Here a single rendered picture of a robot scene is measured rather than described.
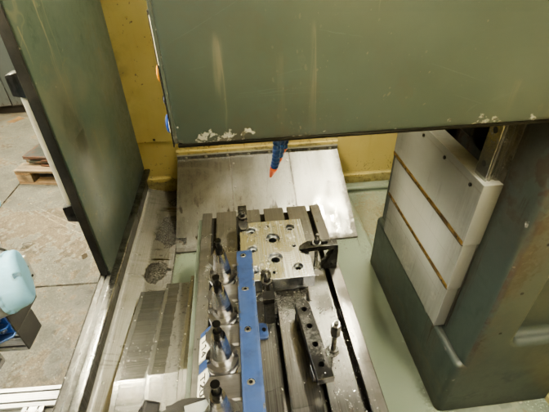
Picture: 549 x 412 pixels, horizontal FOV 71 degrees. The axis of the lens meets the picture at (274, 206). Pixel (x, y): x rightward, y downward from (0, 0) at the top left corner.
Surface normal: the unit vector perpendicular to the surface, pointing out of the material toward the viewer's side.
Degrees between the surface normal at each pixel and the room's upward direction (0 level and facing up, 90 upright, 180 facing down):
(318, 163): 24
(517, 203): 90
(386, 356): 0
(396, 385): 0
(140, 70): 90
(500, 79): 90
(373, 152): 90
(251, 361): 0
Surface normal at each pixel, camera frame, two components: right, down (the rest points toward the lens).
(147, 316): -0.04, -0.88
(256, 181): 0.02, -0.49
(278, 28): 0.11, 0.59
